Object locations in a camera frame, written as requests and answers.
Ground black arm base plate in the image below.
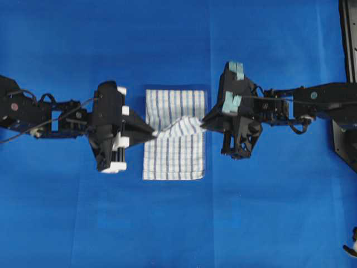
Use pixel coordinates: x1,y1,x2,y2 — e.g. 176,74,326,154
332,121,356,172

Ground black white clamp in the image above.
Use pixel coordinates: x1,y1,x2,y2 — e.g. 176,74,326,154
342,226,357,258

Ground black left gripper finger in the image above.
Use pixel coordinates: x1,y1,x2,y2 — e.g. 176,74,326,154
122,107,154,131
122,131,156,149

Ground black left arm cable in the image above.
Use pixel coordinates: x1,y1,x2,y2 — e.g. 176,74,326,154
0,89,101,145

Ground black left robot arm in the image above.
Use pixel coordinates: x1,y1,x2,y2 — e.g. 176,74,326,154
1,76,156,174

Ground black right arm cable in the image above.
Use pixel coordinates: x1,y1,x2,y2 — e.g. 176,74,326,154
250,85,316,135

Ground black table edge rail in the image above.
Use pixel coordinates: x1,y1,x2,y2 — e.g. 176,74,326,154
339,0,356,83

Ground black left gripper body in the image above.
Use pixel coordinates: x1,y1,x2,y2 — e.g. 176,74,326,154
88,81,127,174

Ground white blue striped towel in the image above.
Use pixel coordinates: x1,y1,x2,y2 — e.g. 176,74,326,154
143,89,206,180

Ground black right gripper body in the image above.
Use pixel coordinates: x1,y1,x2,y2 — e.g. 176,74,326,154
218,61,263,160

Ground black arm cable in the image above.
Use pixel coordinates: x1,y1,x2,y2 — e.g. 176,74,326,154
0,89,101,145
250,85,316,135

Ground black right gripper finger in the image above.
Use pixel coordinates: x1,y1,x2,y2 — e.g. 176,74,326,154
201,119,231,132
202,103,223,122

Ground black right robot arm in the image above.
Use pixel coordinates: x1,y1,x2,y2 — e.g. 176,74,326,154
201,61,356,160

